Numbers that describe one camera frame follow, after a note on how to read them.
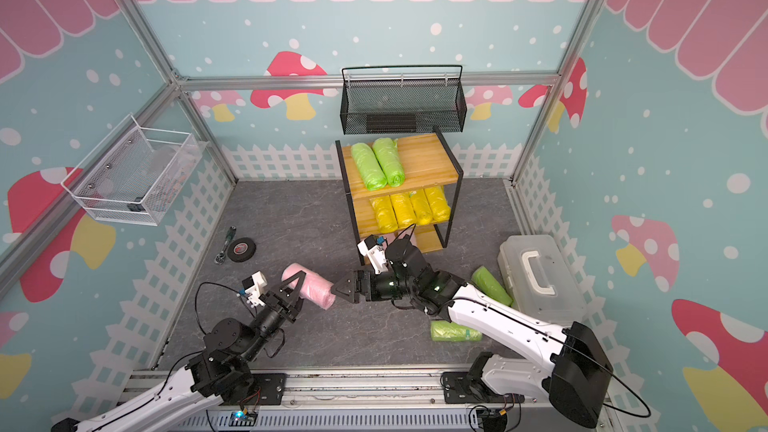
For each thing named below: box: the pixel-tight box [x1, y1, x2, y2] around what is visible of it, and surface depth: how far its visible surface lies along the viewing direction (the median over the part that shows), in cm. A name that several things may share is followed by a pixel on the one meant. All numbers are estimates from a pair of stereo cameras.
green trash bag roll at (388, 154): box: [372, 137, 406, 187], surface depth 74 cm
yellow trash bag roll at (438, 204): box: [424, 185, 451, 223], surface depth 87 cm
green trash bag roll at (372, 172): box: [351, 142, 388, 191], surface depth 73 cm
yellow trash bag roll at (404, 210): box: [389, 193, 418, 229], surface depth 87 cm
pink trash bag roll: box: [281, 263, 336, 310], surface depth 69 cm
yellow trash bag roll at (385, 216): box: [369, 195, 399, 234], surface depth 85 cm
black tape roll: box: [228, 237, 257, 263], surface depth 101 cm
